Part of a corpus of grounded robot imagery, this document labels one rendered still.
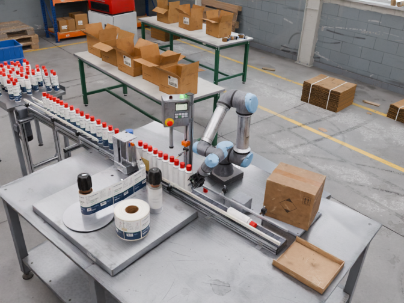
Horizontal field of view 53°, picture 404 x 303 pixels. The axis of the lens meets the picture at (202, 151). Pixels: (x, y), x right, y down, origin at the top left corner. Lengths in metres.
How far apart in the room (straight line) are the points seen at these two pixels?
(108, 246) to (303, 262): 1.09
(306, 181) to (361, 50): 5.52
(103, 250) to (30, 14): 8.29
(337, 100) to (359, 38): 1.80
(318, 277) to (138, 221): 1.02
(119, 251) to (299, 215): 1.07
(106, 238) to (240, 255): 0.77
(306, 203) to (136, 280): 1.05
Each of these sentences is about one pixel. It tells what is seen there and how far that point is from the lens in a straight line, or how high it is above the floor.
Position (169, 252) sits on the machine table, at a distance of 2.36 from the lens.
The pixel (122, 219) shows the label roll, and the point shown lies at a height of 1.02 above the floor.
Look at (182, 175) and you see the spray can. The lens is 2.66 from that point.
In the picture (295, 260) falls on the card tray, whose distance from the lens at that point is 2.40.
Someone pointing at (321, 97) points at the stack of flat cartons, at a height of 0.16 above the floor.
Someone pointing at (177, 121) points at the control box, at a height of 1.33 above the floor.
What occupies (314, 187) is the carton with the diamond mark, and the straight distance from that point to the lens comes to 2.48.
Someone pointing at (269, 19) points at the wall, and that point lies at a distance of 8.98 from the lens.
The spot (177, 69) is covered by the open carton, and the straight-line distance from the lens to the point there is 4.67.
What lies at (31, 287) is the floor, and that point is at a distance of 3.48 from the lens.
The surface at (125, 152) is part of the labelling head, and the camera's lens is 2.89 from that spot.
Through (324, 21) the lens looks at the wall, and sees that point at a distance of 8.17.
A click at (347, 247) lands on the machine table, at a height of 0.83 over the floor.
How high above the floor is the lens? 2.48
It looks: 30 degrees down
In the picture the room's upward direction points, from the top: 2 degrees clockwise
